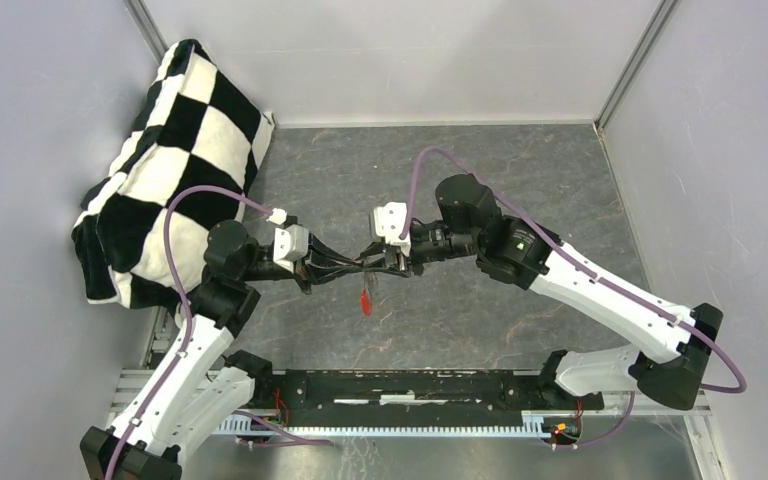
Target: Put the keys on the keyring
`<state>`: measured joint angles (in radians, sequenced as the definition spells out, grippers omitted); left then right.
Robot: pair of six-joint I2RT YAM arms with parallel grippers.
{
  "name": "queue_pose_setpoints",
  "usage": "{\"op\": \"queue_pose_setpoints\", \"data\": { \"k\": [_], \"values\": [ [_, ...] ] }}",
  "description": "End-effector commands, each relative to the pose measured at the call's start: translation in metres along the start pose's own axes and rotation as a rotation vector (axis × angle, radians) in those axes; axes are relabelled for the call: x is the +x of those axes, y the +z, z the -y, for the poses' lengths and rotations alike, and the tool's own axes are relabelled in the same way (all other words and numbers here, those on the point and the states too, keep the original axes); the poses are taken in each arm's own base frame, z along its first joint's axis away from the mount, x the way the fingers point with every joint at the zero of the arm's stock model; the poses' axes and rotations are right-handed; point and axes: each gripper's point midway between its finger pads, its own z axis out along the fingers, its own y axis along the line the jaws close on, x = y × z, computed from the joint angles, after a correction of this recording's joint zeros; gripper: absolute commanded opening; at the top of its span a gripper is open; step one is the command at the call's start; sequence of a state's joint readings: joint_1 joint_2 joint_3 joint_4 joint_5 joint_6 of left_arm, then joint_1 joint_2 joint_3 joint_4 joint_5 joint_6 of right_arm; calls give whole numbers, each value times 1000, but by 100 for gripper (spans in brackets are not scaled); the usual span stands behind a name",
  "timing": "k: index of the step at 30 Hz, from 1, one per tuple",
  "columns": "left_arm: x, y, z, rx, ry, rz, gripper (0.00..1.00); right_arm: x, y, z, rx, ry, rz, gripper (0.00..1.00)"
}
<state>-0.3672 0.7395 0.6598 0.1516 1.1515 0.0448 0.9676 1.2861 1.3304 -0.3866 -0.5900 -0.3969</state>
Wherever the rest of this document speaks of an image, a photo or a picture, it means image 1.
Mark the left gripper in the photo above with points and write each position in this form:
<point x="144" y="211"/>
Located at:
<point x="307" y="272"/>

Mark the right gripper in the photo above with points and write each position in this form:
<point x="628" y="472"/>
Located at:
<point x="375" y="248"/>

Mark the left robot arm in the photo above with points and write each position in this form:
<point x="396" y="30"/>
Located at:
<point x="197" y="386"/>

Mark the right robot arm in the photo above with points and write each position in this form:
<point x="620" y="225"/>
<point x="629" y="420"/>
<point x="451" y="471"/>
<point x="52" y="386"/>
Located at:
<point x="668" y="344"/>

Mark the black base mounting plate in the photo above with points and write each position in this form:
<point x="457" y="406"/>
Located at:
<point x="412" y="398"/>

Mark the black white checkered blanket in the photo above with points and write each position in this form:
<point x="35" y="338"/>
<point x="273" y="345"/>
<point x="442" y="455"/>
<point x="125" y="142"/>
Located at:
<point x="197" y="144"/>

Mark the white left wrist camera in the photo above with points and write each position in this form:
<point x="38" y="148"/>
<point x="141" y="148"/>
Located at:
<point x="291" y="241"/>

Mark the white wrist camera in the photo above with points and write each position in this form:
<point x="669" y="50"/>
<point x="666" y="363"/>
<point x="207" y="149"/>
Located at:
<point x="291" y="241"/>
<point x="387" y="223"/>

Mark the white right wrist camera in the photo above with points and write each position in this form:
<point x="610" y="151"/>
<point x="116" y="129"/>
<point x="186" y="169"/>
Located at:
<point x="387" y="223"/>

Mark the white toothed cable duct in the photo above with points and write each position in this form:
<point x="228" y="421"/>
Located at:
<point x="528" y="427"/>

